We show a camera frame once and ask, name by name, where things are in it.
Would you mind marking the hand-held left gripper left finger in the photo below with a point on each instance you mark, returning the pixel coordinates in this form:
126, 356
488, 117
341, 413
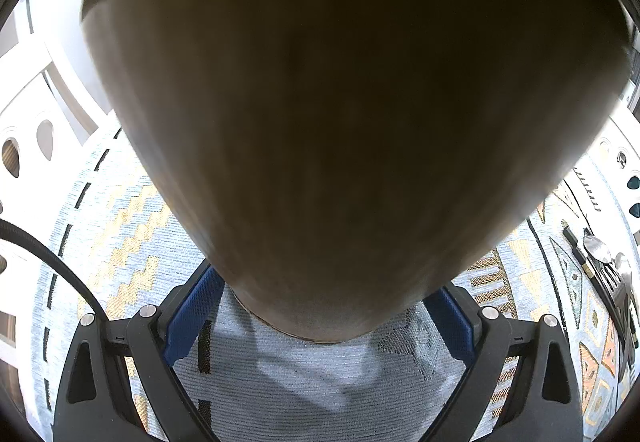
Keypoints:
190, 317

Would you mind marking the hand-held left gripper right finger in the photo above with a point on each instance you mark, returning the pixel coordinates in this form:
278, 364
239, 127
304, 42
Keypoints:
455, 327

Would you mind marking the black chopstick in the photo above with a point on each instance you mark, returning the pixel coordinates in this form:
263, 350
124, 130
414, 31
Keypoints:
575, 244

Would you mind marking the metal spoon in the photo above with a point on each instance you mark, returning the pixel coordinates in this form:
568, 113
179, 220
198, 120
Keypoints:
623, 264
596, 247

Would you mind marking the wooden utensil holder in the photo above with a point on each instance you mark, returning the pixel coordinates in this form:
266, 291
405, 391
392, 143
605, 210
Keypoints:
350, 122

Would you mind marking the patterned blue tablecloth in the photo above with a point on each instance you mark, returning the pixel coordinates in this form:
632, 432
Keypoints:
310, 372

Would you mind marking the white dining chair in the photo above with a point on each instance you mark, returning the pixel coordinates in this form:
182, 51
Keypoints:
610, 182
30, 97

